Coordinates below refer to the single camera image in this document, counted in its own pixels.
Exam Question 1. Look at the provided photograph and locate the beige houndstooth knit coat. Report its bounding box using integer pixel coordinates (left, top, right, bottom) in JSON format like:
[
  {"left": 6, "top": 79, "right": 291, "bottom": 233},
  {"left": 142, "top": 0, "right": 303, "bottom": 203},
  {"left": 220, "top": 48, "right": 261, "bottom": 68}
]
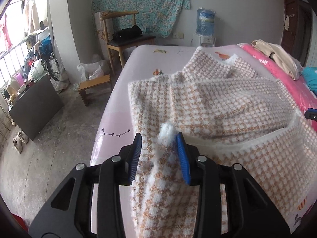
[{"left": 127, "top": 45, "right": 317, "bottom": 238}]

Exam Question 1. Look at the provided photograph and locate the cream clothes pile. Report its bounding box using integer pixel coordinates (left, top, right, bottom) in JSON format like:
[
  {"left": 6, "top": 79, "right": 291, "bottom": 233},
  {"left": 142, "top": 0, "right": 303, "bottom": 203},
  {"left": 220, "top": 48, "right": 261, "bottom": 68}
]
[{"left": 251, "top": 39, "right": 302, "bottom": 81}]

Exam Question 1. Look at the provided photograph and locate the pink floral bedsheet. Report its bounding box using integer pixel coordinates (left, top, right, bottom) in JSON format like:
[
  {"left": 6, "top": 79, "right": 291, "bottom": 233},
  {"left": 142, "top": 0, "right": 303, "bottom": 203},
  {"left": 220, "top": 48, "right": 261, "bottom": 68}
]
[{"left": 237, "top": 43, "right": 317, "bottom": 132}]

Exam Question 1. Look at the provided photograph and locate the teal garment on bed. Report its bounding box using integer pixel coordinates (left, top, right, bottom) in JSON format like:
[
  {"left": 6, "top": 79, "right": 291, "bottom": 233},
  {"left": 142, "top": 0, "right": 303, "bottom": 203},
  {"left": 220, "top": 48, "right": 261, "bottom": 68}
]
[{"left": 301, "top": 67, "right": 317, "bottom": 95}]

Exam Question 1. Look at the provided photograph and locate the small wooden stool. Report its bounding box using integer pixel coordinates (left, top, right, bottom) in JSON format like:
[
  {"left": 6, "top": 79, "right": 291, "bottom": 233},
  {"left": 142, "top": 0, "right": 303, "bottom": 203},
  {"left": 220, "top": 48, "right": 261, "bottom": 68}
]
[{"left": 78, "top": 74, "right": 111, "bottom": 106}]

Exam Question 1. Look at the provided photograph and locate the dark wooden door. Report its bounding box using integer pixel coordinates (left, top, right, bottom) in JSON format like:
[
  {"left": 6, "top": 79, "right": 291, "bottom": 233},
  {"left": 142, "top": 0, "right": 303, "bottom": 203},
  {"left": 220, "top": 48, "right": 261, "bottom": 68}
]
[{"left": 281, "top": 0, "right": 313, "bottom": 67}]

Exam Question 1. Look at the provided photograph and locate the white plastic bag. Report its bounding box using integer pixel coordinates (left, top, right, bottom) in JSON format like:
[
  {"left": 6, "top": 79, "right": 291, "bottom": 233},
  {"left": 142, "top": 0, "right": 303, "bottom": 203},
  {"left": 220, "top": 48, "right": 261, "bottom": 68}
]
[{"left": 77, "top": 62, "right": 104, "bottom": 82}]

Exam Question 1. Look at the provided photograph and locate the wooden chair with dark seat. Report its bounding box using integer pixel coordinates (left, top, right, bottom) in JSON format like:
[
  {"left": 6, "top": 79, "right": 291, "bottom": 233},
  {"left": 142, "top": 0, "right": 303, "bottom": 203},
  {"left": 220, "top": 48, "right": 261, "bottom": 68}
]
[{"left": 100, "top": 10, "right": 156, "bottom": 74}]

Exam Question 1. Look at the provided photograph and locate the black bag on chair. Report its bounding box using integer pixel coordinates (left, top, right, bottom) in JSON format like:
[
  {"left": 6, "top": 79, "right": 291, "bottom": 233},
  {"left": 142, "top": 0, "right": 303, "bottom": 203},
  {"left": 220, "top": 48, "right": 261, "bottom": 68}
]
[{"left": 112, "top": 25, "right": 143, "bottom": 41}]

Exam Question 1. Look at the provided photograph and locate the pair of beige shoes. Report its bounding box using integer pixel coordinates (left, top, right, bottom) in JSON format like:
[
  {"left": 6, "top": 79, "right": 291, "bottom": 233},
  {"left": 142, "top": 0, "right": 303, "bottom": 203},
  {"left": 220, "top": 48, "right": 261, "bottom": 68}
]
[{"left": 13, "top": 131, "right": 29, "bottom": 154}]

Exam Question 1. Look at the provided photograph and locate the white water dispenser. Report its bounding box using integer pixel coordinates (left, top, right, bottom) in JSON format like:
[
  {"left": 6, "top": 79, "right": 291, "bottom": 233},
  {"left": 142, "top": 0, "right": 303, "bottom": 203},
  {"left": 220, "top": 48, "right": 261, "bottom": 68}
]
[{"left": 191, "top": 33, "right": 216, "bottom": 47}]

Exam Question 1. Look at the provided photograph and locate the wheelchair with blue bag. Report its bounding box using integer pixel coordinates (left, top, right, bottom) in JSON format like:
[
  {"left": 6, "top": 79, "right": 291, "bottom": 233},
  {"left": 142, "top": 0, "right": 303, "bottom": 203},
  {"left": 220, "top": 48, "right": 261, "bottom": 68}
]
[{"left": 22, "top": 36, "right": 61, "bottom": 82}]

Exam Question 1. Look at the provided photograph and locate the teal floral hanging cloth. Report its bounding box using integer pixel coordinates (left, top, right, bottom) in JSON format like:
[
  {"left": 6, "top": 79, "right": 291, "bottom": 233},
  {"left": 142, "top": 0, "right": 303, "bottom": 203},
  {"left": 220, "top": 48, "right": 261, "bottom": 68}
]
[{"left": 92, "top": 0, "right": 190, "bottom": 38}]

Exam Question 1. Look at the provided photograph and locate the blue water bottle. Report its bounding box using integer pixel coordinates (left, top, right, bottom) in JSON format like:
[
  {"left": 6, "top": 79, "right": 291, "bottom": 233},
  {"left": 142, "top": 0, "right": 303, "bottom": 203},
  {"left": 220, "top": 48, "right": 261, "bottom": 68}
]
[{"left": 196, "top": 7, "right": 216, "bottom": 36}]

